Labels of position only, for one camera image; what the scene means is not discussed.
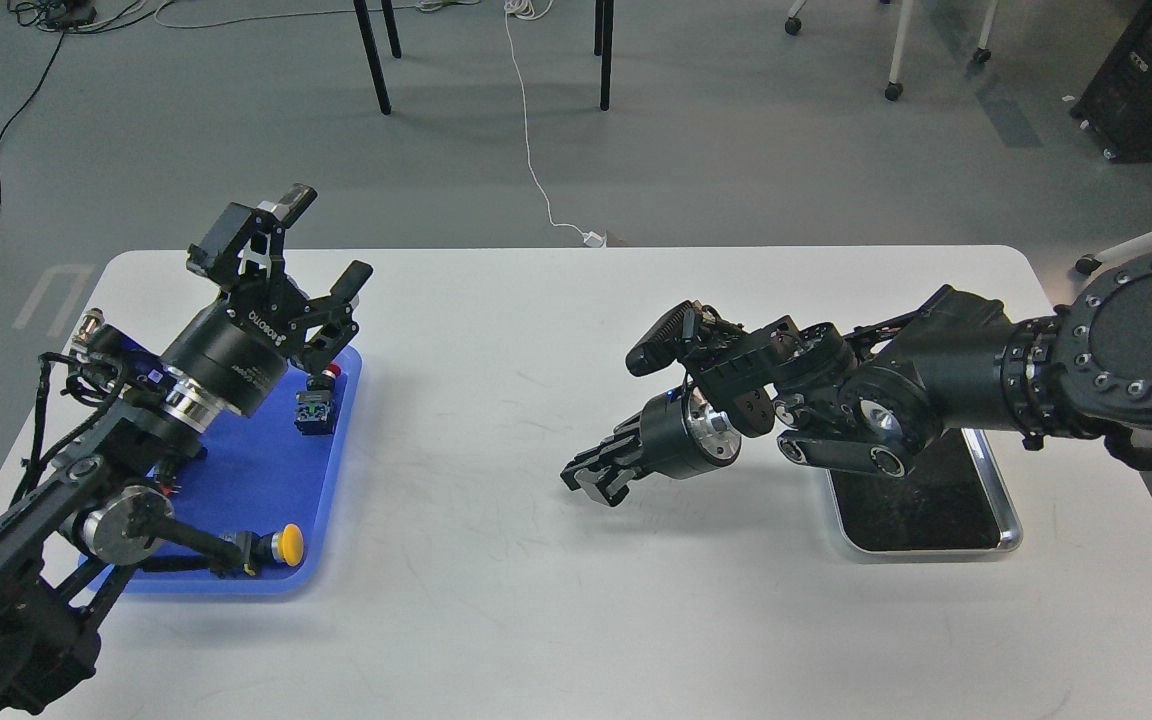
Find white rolling chair base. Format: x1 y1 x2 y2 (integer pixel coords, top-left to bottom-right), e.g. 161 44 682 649
783 1 1000 103

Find black table legs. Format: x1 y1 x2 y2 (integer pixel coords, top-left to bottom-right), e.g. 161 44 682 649
353 0 615 116

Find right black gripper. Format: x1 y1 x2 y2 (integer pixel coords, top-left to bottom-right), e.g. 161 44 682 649
561 389 742 507

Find blue plastic tray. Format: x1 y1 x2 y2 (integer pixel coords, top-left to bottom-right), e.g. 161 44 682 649
124 347 364 597

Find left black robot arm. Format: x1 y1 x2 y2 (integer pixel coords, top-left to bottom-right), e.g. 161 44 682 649
0 184 372 714

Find red emergency push button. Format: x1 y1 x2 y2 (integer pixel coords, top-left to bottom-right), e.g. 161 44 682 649
294 363 343 435

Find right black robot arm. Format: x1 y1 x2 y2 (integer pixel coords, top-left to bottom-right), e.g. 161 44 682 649
561 252 1152 507

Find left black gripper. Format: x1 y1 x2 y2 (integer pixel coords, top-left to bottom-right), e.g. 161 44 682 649
162 184 374 416

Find silver metal tray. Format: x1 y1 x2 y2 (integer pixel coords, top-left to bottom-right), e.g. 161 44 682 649
828 429 1024 562

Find white power cable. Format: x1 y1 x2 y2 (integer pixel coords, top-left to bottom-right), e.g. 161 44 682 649
505 0 607 248

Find yellow push button switch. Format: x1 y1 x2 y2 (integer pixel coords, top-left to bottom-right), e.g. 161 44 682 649
229 523 305 577

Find red terminal small switch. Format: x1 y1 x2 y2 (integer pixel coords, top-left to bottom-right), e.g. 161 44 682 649
154 470 180 498

